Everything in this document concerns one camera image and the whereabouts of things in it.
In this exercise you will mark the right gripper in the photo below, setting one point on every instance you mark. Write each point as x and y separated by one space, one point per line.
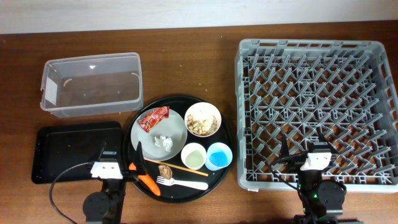
285 150

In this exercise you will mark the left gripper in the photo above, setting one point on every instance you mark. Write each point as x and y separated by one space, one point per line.
132 175

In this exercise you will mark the red snack wrapper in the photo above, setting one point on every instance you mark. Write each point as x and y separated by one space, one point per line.
153 118

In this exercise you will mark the white tissue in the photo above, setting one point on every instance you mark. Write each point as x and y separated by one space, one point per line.
164 143

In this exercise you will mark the white cup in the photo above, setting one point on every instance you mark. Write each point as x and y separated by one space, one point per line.
193 156

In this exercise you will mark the light blue cup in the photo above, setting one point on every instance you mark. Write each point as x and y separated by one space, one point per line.
219 156

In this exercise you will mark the pink bowl with scraps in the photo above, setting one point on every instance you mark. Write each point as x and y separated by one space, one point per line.
202 119

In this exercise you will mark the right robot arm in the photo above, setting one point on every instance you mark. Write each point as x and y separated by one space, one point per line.
322 199

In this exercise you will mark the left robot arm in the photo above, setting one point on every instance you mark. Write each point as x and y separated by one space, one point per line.
106 206

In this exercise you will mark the grey dishwasher rack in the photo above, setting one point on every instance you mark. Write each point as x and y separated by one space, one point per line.
293 87

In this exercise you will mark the orange carrot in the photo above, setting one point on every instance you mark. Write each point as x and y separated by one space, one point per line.
145 179

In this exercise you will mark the wooden chopstick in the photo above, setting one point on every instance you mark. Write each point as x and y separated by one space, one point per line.
178 167

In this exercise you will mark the brown food scrap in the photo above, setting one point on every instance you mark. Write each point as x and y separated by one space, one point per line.
165 171

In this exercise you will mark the white plastic fork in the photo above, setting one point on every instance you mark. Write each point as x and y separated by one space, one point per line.
191 184

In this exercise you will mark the grey plate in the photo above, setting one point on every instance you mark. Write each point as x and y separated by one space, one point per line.
172 127

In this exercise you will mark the round black tray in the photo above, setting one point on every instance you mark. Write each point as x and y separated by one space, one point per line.
178 193

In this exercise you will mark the black rectangular tray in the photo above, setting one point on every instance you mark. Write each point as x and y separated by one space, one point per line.
58 148

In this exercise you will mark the clear plastic bin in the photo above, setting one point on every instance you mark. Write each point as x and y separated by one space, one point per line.
92 85

